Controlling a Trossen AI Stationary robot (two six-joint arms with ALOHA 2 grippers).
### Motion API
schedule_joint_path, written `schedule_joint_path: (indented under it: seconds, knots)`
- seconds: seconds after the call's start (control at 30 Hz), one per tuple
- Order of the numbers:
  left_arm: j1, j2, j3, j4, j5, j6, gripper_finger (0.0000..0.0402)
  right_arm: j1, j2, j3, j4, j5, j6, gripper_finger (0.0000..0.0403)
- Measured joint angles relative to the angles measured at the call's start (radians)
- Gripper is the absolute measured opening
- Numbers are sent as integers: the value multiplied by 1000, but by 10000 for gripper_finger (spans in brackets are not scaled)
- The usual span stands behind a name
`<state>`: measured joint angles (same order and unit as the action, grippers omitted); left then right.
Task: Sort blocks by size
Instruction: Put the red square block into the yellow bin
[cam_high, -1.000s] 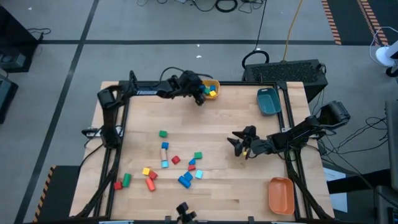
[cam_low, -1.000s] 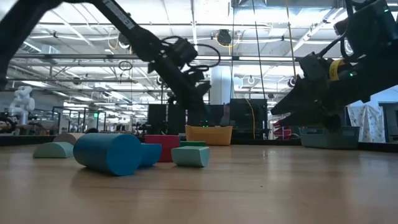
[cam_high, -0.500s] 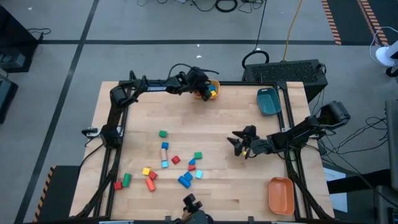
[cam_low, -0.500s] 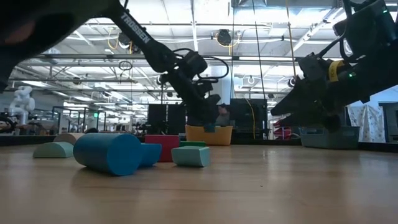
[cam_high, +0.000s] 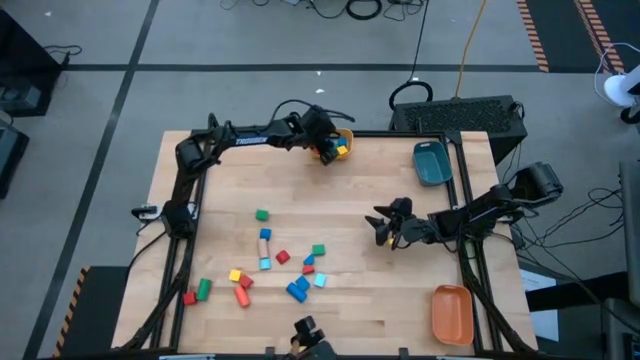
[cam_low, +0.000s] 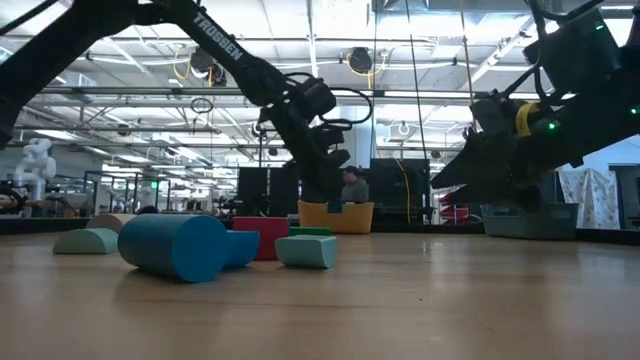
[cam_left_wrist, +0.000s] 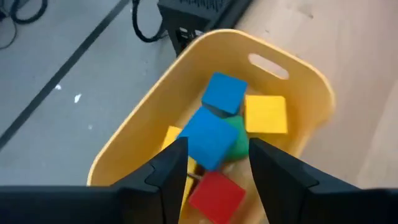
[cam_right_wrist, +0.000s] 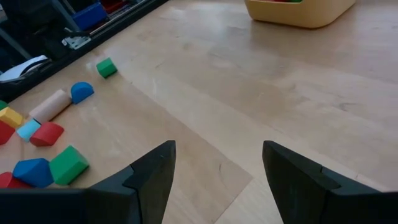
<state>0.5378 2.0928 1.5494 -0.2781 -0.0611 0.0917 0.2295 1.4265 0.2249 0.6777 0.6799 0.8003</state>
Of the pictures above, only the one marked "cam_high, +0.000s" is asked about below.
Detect yellow cable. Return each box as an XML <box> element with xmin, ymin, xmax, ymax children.
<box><xmin>453</xmin><ymin>0</ymin><xmax>489</xmax><ymax>100</ymax></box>

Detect yellow plastic bin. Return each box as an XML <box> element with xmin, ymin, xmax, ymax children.
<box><xmin>310</xmin><ymin>127</ymin><xmax>355</xmax><ymax>162</ymax></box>

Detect grey box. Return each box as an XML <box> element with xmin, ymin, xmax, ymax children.
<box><xmin>618</xmin><ymin>159</ymin><xmax>640</xmax><ymax>307</ymax></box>

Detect black perforated equipment case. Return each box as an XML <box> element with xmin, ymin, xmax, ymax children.
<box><xmin>388</xmin><ymin>94</ymin><xmax>529</xmax><ymax>166</ymax></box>

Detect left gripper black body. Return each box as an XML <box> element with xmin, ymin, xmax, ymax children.
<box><xmin>298</xmin><ymin>104</ymin><xmax>341</xmax><ymax>152</ymax></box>

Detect black aluminium table frame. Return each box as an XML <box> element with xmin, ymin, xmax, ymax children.
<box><xmin>112</xmin><ymin>112</ymin><xmax>539</xmax><ymax>359</ymax></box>

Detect orange plastic bin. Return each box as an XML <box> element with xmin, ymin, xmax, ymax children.
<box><xmin>430</xmin><ymin>283</ymin><xmax>476</xmax><ymax>347</ymax></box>

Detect dark equipment box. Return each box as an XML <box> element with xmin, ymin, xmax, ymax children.
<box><xmin>0</xmin><ymin>118</ymin><xmax>31</xmax><ymax>200</ymax></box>

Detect orange cylinder block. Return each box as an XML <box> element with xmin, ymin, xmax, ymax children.
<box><xmin>233</xmin><ymin>284</ymin><xmax>252</xmax><ymax>309</ymax></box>

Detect black cabinet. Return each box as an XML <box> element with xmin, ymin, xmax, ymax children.
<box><xmin>0</xmin><ymin>8</ymin><xmax>65</xmax><ymax>119</ymax></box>

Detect coiled black cable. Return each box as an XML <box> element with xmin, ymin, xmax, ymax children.
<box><xmin>344</xmin><ymin>0</ymin><xmax>385</xmax><ymax>22</ymax></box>

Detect white round device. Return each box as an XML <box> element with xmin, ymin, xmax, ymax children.
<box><xmin>593</xmin><ymin>41</ymin><xmax>640</xmax><ymax>125</ymax></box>

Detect long black cable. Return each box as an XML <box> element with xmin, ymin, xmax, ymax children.
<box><xmin>387</xmin><ymin>0</ymin><xmax>435</xmax><ymax>113</ymax></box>

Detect green cylinder block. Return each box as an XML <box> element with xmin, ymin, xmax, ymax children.
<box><xmin>195</xmin><ymin>277</ymin><xmax>213</xmax><ymax>303</ymax></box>

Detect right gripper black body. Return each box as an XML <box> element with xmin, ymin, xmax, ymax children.
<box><xmin>393</xmin><ymin>214</ymin><xmax>440</xmax><ymax>248</ymax></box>

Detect teal plastic bin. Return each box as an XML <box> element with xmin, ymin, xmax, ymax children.
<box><xmin>412</xmin><ymin>140</ymin><xmax>454</xmax><ymax>188</ymax></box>

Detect blue cylinder block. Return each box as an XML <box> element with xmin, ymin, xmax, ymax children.
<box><xmin>285</xmin><ymin>281</ymin><xmax>309</xmax><ymax>305</ymax></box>

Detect black hazard-striped floor mat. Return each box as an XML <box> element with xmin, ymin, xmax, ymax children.
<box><xmin>51</xmin><ymin>264</ymin><xmax>132</xmax><ymax>359</ymax></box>
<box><xmin>516</xmin><ymin>0</ymin><xmax>640</xmax><ymax>75</ymax></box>

